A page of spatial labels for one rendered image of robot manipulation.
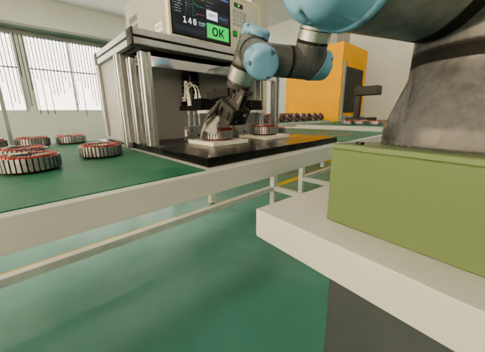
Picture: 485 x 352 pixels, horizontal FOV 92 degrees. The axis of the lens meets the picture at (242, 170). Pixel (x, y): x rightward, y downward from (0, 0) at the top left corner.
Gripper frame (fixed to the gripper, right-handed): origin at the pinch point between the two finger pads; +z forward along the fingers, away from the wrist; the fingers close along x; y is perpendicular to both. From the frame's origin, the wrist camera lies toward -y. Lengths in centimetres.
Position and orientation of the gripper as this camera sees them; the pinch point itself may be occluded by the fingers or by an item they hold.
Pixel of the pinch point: (216, 135)
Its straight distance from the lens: 83.7
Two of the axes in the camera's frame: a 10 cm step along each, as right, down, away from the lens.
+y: 6.0, 6.3, -5.0
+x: 7.3, -1.7, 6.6
